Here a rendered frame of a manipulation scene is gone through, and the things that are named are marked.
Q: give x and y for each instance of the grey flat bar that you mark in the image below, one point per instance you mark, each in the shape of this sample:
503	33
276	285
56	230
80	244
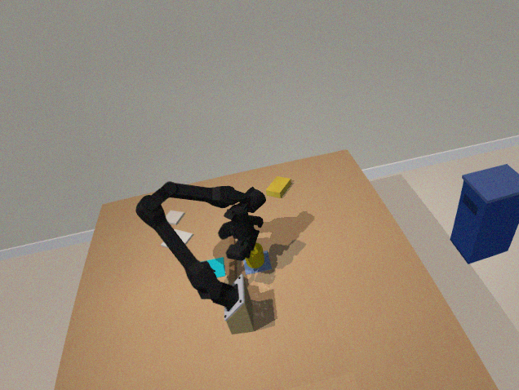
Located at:
173	217

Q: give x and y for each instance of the white flat square pad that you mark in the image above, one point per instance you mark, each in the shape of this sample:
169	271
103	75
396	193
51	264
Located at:
184	236

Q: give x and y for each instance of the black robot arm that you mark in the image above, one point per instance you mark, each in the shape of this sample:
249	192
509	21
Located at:
200	274

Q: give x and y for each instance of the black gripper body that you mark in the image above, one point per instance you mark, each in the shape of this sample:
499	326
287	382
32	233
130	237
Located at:
244	234

